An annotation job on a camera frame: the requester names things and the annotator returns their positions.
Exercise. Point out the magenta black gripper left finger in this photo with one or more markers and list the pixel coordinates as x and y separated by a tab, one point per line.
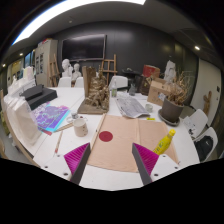
77	160

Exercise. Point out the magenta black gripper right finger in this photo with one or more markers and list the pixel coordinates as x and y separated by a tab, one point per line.
145	160

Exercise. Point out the clear water bottle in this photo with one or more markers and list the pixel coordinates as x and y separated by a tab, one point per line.
114	89

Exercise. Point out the yellow plastic bottle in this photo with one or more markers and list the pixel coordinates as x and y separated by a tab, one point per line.
164	143

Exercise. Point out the wooden stick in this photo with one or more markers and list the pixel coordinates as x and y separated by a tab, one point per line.
58	142

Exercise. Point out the white ceramic mug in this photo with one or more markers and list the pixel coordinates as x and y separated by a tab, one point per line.
80	127

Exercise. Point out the brown cardboard sheet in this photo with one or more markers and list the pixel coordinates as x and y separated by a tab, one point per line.
117	154

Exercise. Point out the red round sticker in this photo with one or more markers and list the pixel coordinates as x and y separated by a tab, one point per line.
106	136

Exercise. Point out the small paint cup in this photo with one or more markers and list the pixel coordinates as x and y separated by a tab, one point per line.
74	115

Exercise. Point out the colourful purple painting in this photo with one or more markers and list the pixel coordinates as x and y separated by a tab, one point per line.
50	117

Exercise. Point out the small white cup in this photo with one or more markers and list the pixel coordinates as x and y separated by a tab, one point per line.
149	108

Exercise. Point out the grey flower pot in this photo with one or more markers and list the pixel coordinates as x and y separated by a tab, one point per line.
170	112

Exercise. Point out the folded newspaper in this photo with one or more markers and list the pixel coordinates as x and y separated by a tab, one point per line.
130	107

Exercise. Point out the white chair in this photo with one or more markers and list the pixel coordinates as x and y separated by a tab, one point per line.
64	82
120	82
195	123
206	143

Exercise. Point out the brown wooden sculpture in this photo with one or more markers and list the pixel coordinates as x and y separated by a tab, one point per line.
96	92

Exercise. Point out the white canvas stack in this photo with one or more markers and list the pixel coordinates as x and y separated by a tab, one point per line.
22	119

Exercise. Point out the white chair right near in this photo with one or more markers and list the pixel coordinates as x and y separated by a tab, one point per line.
206	143

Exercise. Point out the cardboard box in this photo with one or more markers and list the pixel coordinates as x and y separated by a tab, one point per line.
158	90

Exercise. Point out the black flat box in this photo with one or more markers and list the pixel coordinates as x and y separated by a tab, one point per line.
38	95

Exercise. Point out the white chair far left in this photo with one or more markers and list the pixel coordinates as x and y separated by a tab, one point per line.
64	82

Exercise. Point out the dried brown plant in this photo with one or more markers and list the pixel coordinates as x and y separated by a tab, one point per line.
179	88

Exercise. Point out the white plaster bust right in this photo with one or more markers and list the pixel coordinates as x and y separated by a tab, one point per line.
76	72

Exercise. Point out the white plaster bust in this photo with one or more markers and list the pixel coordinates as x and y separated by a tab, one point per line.
76	72
67	68

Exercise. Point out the white plaster statue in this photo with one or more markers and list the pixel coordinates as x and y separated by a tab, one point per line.
170	71

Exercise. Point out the white plaster bust left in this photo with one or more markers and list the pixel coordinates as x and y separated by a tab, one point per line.
67	68

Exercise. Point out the red box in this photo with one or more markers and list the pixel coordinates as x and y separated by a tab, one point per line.
149	71

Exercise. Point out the wooden easel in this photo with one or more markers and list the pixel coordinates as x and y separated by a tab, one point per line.
109	66

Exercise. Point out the white cabinet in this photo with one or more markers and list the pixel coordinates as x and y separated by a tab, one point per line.
44	54

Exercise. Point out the black wall screen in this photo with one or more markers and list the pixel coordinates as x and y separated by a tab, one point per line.
88	47

